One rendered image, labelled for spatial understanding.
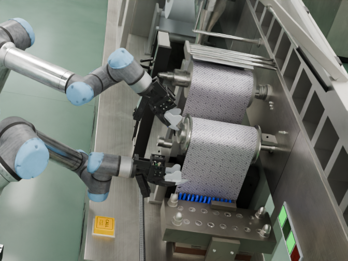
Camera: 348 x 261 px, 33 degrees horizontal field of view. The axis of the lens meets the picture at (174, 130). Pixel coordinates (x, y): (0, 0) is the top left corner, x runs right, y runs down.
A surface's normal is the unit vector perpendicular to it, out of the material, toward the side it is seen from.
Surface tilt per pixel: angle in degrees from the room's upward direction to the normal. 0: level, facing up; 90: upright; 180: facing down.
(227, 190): 90
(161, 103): 90
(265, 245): 90
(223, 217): 0
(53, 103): 0
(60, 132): 0
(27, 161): 86
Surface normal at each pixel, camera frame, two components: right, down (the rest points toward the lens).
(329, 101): -0.97, -0.15
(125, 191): 0.22, -0.81
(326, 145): 0.06, 0.56
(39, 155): 0.67, 0.47
